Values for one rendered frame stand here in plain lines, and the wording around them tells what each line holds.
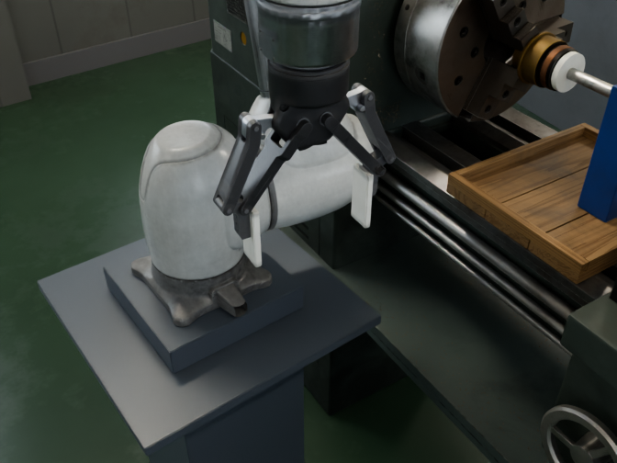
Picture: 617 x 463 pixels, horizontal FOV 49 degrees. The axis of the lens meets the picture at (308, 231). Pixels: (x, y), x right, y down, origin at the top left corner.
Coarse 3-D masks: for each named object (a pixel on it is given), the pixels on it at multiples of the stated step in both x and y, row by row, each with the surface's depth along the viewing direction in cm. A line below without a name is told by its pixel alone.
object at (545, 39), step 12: (540, 36) 116; (552, 36) 118; (528, 48) 116; (540, 48) 114; (552, 48) 114; (564, 48) 113; (516, 60) 119; (528, 60) 116; (540, 60) 114; (552, 60) 113; (528, 72) 117; (540, 72) 115; (552, 72) 113; (528, 84) 121; (540, 84) 118
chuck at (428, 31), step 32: (448, 0) 115; (544, 0) 125; (416, 32) 121; (448, 32) 116; (480, 32) 120; (416, 64) 124; (448, 64) 120; (480, 64) 124; (512, 64) 129; (448, 96) 124; (512, 96) 134
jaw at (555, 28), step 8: (560, 16) 130; (536, 24) 126; (544, 24) 126; (552, 24) 126; (560, 24) 126; (568, 24) 126; (552, 32) 123; (560, 32) 123; (568, 32) 127; (568, 40) 128
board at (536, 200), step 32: (576, 128) 135; (512, 160) 128; (544, 160) 129; (576, 160) 129; (448, 192) 124; (480, 192) 117; (512, 192) 121; (544, 192) 121; (576, 192) 121; (512, 224) 112; (544, 224) 113; (576, 224) 113; (608, 224) 113; (544, 256) 108; (576, 256) 103; (608, 256) 105
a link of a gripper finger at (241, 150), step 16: (240, 128) 63; (256, 128) 61; (240, 144) 63; (256, 144) 63; (240, 160) 63; (224, 176) 65; (240, 176) 64; (224, 192) 65; (240, 192) 65; (224, 208) 65
